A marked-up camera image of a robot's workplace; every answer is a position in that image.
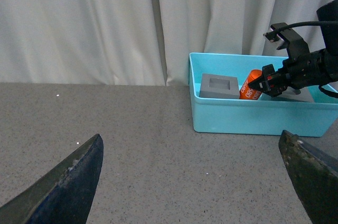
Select gray cube round hole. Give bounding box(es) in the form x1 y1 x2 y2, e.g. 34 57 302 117
274 87 314 102

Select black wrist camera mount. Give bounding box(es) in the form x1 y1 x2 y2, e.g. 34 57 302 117
264 22 310 60

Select orange cylinder 4680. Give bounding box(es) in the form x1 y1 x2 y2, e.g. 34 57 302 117
239 69 262 100

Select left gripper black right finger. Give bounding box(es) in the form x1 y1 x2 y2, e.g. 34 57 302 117
278 130 337 223

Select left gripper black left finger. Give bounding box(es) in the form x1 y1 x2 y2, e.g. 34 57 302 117
1 134 104 223

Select black camera cable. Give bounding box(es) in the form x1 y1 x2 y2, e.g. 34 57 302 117
273 20 338 33

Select gray cube square hole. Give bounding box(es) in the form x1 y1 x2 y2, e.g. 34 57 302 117
199 73 240 99

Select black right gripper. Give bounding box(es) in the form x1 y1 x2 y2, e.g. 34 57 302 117
249 49 337 97

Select white curtain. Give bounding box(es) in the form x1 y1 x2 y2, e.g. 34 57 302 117
1 0 332 86

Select blue plastic box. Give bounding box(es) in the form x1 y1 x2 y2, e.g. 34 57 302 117
189 53 337 137

